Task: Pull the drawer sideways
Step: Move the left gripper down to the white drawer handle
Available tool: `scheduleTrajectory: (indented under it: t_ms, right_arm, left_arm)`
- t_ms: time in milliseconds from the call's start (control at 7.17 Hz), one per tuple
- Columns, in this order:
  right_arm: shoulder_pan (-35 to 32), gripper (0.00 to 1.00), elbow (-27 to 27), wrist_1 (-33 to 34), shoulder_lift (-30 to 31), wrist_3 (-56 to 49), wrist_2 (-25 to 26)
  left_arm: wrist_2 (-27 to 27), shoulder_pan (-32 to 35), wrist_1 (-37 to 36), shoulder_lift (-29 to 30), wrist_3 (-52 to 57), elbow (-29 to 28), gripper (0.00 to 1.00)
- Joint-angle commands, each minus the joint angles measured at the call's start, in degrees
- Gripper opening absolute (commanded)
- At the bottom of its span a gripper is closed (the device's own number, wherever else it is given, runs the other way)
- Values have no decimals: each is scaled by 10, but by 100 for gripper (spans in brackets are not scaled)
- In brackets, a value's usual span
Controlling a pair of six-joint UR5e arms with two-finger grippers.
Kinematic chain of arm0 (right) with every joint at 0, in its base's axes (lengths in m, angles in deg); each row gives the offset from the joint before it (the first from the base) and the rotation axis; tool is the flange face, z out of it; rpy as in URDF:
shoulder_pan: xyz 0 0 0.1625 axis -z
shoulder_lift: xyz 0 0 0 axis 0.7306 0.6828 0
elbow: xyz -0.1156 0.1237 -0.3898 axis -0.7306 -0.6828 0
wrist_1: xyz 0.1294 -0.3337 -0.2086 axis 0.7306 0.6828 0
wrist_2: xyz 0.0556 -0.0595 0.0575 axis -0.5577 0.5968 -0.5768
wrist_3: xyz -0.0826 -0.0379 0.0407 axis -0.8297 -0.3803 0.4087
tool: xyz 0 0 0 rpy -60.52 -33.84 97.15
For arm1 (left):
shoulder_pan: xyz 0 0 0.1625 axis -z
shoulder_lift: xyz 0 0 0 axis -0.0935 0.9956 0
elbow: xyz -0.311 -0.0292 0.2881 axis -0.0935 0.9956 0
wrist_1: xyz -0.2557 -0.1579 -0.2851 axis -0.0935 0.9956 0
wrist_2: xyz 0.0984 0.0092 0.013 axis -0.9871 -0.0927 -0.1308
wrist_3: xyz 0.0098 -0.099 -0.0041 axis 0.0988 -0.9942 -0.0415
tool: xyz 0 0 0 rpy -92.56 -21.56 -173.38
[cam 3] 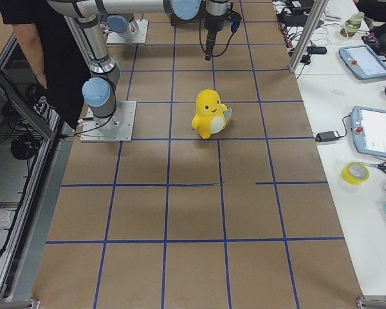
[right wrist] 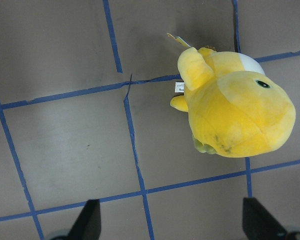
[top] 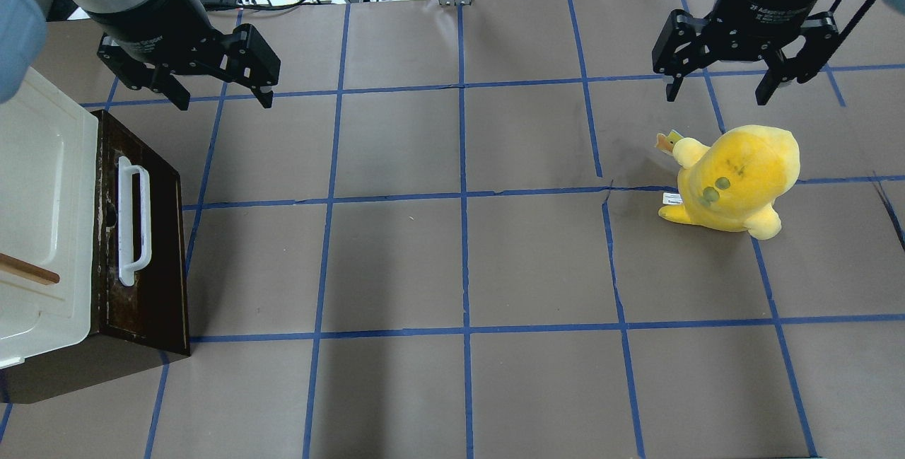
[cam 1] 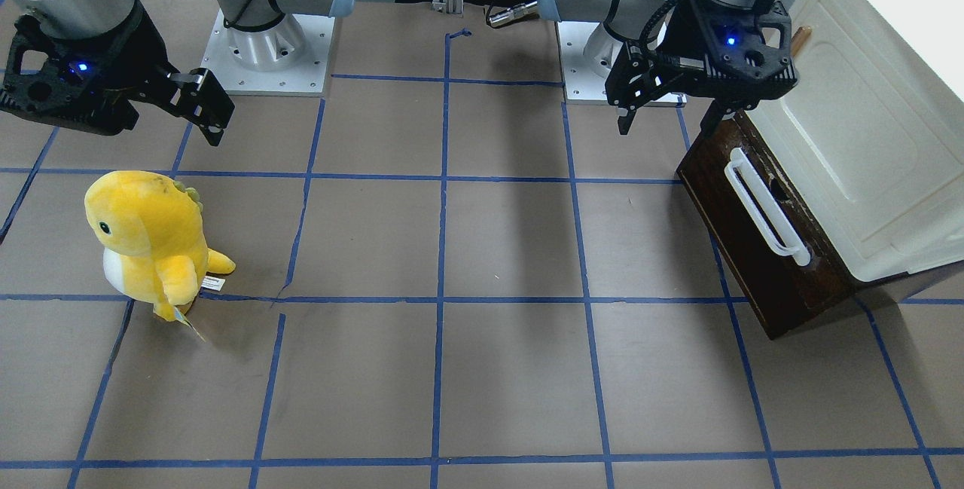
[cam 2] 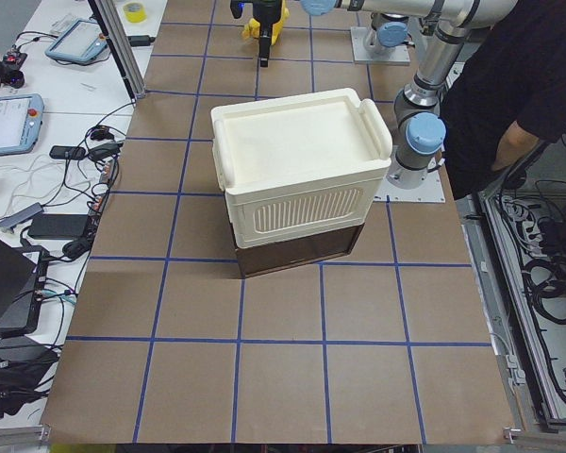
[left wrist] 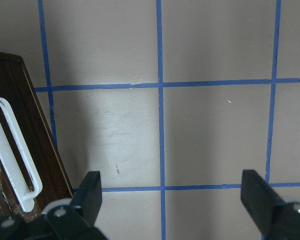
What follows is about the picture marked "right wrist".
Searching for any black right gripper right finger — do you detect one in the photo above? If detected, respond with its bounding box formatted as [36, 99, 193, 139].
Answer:
[242, 197, 294, 240]

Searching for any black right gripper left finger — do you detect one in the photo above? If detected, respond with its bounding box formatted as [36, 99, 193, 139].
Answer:
[67, 199, 102, 240]

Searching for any yellow plush dinosaur toy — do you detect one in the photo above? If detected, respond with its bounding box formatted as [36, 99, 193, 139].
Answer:
[170, 45, 296, 158]

